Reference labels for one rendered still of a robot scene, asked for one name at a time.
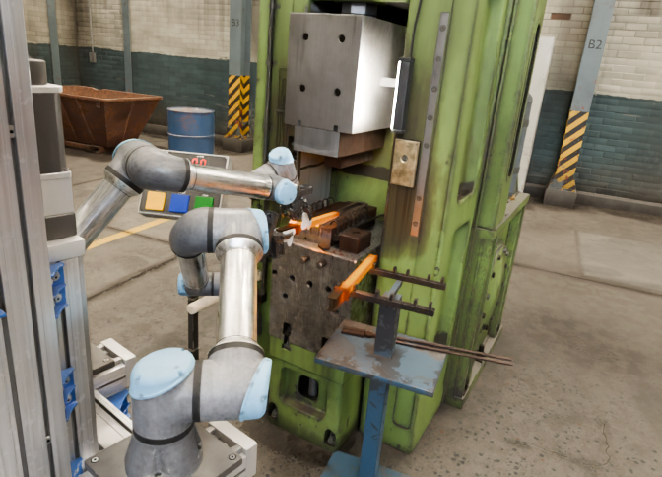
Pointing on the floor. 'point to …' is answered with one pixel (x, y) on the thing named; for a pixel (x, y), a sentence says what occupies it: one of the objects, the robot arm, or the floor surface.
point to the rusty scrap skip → (103, 116)
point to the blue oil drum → (191, 129)
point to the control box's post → (193, 333)
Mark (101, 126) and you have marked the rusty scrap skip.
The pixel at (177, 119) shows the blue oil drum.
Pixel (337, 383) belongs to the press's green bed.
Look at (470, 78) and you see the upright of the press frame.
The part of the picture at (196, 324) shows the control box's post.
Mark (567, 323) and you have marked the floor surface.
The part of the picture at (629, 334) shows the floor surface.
